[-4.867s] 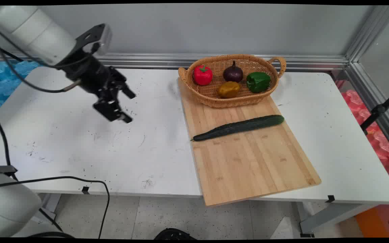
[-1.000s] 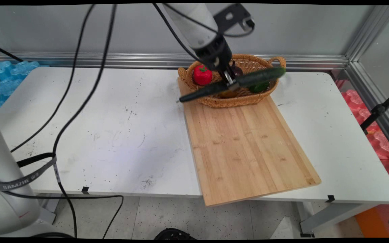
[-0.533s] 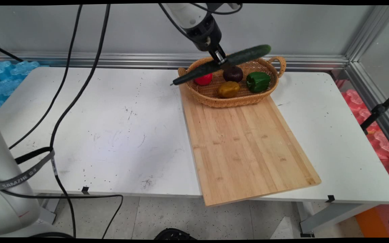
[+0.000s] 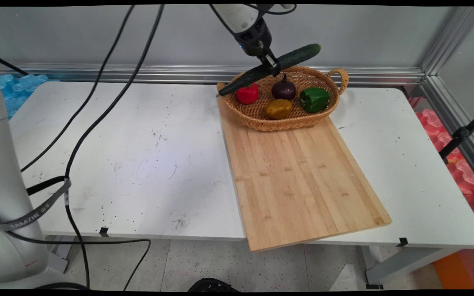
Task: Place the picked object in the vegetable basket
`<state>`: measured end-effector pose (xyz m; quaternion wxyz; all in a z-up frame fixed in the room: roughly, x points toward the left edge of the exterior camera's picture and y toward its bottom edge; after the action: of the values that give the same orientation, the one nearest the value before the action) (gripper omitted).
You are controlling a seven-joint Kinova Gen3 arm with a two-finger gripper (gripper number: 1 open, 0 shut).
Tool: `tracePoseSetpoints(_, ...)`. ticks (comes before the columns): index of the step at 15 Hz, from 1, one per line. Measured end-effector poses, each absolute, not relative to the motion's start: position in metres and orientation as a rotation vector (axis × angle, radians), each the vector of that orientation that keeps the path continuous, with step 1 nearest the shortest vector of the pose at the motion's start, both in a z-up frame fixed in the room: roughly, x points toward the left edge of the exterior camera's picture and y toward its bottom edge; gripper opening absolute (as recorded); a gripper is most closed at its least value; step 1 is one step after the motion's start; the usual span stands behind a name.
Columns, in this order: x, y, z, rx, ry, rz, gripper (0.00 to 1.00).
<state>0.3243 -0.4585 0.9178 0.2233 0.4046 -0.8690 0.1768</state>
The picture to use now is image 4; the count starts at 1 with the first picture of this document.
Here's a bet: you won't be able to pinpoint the black cable trailing to floor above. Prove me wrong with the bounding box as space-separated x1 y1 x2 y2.
5 229 152 291

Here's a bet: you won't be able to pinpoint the horizontal aluminium frame rail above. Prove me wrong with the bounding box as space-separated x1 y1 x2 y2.
0 62 426 87

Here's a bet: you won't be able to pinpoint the purple onion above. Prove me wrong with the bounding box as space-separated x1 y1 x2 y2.
272 74 297 101

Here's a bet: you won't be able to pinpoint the blue foam padding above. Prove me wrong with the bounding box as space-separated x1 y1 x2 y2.
0 73 52 120

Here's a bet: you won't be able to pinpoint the long dark green cucumber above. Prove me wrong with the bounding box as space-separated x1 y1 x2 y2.
216 43 322 98

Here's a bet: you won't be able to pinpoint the woven wicker basket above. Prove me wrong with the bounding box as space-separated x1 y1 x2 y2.
216 66 350 132

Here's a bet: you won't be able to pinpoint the grey table leg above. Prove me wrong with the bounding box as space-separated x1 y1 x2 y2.
360 245 465 290
44 235 75 275

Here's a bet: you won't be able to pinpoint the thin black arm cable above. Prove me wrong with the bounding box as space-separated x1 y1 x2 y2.
20 4 136 173

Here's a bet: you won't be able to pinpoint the bamboo cutting board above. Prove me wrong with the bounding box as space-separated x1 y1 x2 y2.
216 95 393 252

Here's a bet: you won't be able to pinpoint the angled aluminium frame post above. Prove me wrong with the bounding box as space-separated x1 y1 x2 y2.
419 6 474 190

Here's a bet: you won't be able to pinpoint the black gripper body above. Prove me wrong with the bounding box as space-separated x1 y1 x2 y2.
234 18 278 59

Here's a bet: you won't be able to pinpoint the red bell pepper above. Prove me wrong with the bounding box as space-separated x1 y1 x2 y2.
235 83 260 105

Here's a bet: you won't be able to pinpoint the pink foam padding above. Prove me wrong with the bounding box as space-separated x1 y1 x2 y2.
415 109 474 231

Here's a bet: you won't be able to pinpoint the yellow brown bell pepper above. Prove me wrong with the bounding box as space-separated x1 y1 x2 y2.
265 99 293 120

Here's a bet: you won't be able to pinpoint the orange floor panel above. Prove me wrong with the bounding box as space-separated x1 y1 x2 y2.
431 245 474 290

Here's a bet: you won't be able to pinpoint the black tripod pole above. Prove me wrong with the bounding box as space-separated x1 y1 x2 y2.
439 106 474 164

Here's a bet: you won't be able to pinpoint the black round object on floor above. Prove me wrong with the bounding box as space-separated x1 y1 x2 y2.
188 277 241 292

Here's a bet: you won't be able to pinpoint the green bell pepper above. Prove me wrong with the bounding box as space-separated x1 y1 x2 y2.
300 87 331 114

